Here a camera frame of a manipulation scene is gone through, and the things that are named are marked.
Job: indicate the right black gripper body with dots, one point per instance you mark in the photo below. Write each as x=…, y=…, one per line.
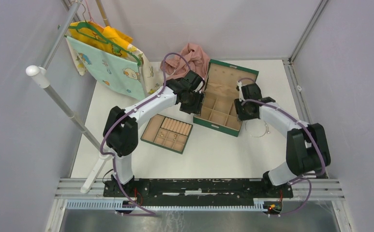
x=242, y=110

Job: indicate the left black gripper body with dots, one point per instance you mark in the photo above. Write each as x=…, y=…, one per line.
x=194, y=104

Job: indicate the green jewelry box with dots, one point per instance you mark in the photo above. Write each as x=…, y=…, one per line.
x=218, y=106

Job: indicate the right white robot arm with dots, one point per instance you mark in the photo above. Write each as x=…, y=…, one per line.
x=307, y=150

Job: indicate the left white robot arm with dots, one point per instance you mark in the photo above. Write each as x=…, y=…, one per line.
x=120, y=136

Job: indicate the pink crumpled cloth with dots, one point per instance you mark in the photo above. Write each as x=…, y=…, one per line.
x=197, y=59

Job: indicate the mint cartoon print cloth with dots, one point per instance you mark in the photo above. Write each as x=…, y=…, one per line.
x=121, y=75

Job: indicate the yellow garment on hanger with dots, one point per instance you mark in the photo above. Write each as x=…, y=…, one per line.
x=103, y=36

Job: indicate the green clothes hanger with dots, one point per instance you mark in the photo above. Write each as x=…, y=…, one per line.
x=103, y=35

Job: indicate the silver clothes rack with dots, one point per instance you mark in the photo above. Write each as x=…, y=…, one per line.
x=71, y=129

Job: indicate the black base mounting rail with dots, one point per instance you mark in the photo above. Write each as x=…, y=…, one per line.
x=197, y=192

